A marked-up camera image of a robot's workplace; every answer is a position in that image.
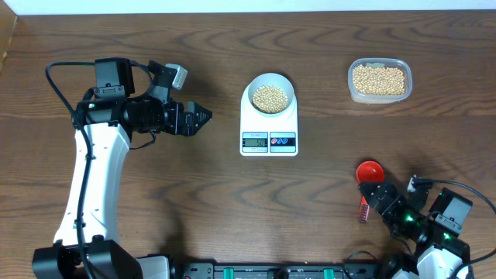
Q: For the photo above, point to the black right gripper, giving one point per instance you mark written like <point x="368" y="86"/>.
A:
<point x="399" y="200"/>

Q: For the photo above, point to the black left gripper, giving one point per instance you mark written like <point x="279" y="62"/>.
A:
<point x="186" y="129"/>

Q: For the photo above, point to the red measuring scoop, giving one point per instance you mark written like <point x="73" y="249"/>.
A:
<point x="368" y="171"/>

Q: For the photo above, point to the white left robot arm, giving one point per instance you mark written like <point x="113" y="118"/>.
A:
<point x="128" y="98"/>

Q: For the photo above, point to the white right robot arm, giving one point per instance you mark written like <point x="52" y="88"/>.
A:
<point x="438" y="250"/>

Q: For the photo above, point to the white digital kitchen scale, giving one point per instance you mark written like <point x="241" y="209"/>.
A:
<point x="268" y="135"/>

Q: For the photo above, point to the soybeans in bowl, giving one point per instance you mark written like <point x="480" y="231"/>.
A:
<point x="270" y="99"/>

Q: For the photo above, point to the white bowl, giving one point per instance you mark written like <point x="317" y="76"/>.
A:
<point x="275" y="80"/>

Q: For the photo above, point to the soybeans in container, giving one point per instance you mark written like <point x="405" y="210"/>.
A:
<point x="378" y="80"/>

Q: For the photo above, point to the clear plastic container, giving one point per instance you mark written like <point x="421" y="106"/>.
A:
<point x="380" y="99"/>

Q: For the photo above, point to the cardboard box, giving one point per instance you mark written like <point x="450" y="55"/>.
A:
<point x="8" y="20"/>

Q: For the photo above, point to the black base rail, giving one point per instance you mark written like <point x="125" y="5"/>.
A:
<point x="211" y="269"/>

